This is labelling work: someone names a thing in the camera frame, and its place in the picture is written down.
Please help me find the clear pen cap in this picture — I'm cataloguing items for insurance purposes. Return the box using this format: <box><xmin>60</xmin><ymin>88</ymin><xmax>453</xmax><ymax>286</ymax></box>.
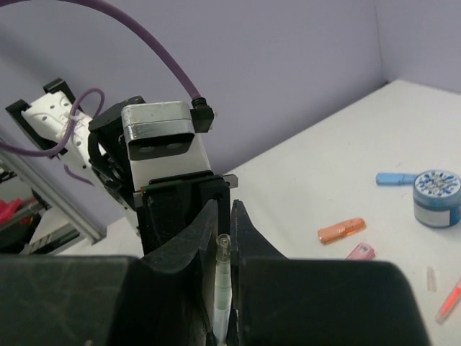
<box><xmin>426</xmin><ymin>266</ymin><xmax>437</xmax><ymax>292</ymax></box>

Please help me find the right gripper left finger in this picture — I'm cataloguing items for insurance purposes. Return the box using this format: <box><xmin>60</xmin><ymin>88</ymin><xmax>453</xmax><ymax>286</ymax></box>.
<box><xmin>1</xmin><ymin>255</ymin><xmax>209</xmax><ymax>345</ymax></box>

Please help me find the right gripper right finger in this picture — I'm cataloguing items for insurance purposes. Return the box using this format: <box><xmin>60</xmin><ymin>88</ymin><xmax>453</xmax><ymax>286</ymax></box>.
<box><xmin>238</xmin><ymin>258</ymin><xmax>431</xmax><ymax>345</ymax></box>

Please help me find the aluminium frame rail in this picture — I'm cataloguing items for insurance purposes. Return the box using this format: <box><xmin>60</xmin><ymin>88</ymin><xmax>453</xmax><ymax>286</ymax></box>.
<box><xmin>1</xmin><ymin>149</ymin><xmax>107</xmax><ymax>254</ymax></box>

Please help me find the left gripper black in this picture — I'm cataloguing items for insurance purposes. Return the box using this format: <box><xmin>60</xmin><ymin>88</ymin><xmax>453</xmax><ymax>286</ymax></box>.
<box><xmin>134</xmin><ymin>172</ymin><xmax>288</xmax><ymax>335</ymax></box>

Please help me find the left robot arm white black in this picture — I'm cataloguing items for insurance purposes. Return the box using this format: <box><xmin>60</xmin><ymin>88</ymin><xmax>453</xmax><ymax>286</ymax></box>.
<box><xmin>6</xmin><ymin>79</ymin><xmax>290</xmax><ymax>342</ymax></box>

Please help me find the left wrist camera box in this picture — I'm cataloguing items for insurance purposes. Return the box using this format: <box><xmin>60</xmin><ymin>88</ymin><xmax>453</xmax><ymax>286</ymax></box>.
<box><xmin>121</xmin><ymin>101</ymin><xmax>211</xmax><ymax>191</ymax></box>

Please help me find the left blue round jar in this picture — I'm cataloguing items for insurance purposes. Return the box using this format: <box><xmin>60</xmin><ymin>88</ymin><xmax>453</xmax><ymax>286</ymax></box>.
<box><xmin>413</xmin><ymin>169</ymin><xmax>460</xmax><ymax>229</ymax></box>

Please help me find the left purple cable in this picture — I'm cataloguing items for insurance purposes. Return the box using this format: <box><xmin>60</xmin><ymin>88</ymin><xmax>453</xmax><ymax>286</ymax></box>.
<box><xmin>0</xmin><ymin>0</ymin><xmax>218</xmax><ymax>187</ymax></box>

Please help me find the blue lead case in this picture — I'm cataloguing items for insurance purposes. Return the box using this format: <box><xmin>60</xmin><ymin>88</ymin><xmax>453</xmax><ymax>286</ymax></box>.
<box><xmin>375</xmin><ymin>172</ymin><xmax>417</xmax><ymax>186</ymax></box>

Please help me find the pink lead case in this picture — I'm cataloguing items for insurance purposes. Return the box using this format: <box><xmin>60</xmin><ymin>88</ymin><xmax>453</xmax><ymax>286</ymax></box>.
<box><xmin>346</xmin><ymin>243</ymin><xmax>375</xmax><ymax>260</ymax></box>

